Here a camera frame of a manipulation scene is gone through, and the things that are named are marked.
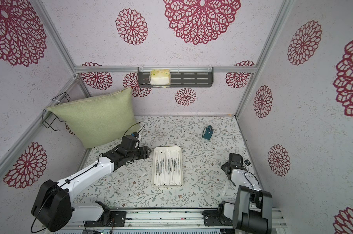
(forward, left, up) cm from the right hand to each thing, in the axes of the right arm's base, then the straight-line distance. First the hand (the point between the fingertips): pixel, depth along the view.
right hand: (229, 169), depth 90 cm
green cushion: (+15, +76, +28) cm, 82 cm away
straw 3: (0, +42, +1) cm, 42 cm away
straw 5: (0, +37, +1) cm, 37 cm away
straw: (-1, +46, +2) cm, 46 cm away
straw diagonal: (-2, +34, +1) cm, 34 cm away
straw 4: (-1, +38, +2) cm, 38 cm away
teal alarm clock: (+25, +12, +5) cm, 28 cm away
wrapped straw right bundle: (+1, +32, 0) cm, 32 cm away
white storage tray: (+14, +39, +1) cm, 42 cm away
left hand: (+4, +50, +13) cm, 52 cm away
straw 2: (0, +43, +1) cm, 43 cm away
